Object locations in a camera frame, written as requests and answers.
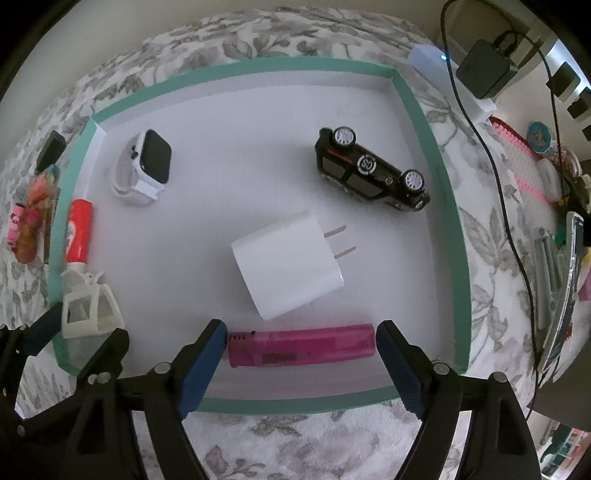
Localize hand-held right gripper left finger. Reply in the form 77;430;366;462
68;319;228;480

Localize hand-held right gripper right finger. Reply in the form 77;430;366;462
375;320;541;480

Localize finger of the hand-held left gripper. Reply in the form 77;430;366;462
0;302;63;407
16;329;131;418

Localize white hair claw clip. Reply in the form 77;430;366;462
60;269;124;340

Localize pink translucent lighter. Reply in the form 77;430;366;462
227;324;376;368

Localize red and white tube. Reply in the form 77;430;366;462
65;181;96;274

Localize white charger adapter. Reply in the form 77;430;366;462
231;211;357;321

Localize black charger adapter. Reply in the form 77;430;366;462
36;130;66;175

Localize black toy car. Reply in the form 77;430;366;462
315;126;429;214

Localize white smartwatch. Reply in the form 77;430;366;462
111;129;173;208

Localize teal-edged white tray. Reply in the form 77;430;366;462
50;56;472;414

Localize grey floral blanket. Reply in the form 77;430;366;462
0;7;591;480

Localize grey plastic bars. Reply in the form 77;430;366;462
533;226;561;328

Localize clear curved plastic sheet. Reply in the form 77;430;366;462
538;210;589;370

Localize small white case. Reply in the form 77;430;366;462
540;159;566;204

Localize pink building block plate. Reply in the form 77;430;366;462
489;116;568;204

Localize pile of colourful toys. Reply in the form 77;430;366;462
554;148;591;259

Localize round colourful toy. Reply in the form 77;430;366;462
526;121;561;155

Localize white power strip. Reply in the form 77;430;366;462
407;44;497;123

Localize black power adapter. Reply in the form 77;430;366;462
456;39;520;100

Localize black cable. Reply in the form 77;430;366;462
492;30;571;195
440;0;546;411

